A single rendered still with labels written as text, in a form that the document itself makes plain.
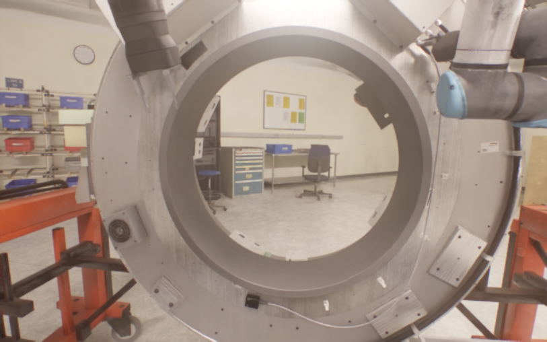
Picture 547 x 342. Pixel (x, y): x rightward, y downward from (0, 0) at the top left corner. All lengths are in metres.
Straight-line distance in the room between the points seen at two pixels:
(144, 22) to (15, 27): 5.73
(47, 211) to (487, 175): 1.68
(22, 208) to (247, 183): 4.52
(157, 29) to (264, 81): 6.47
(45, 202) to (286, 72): 6.44
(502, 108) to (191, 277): 0.98
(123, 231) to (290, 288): 0.58
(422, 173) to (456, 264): 0.32
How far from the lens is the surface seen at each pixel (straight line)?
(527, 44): 0.72
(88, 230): 1.78
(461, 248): 1.03
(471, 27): 0.62
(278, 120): 7.01
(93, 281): 1.88
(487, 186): 1.02
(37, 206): 1.50
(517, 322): 1.83
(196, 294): 1.09
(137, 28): 0.48
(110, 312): 1.98
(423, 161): 0.87
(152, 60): 0.48
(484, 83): 0.62
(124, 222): 1.03
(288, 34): 0.86
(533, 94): 0.66
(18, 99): 5.20
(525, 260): 1.70
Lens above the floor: 1.25
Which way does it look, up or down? 7 degrees down
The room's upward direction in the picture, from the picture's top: 1 degrees clockwise
